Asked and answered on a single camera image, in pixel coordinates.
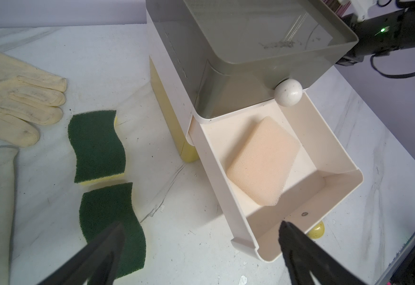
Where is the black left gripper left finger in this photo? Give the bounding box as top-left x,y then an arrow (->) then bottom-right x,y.
40,222 -> 125,285

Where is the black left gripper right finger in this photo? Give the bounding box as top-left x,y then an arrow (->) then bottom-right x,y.
279,221 -> 364,285

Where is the green yellow sponge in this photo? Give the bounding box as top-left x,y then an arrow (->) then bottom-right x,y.
79,182 -> 147,279

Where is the olive three-drawer cabinet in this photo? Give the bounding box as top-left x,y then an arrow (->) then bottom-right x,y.
146,1 -> 359,173

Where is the beige rubber glove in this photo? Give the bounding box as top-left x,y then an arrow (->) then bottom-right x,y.
0,53 -> 67,148

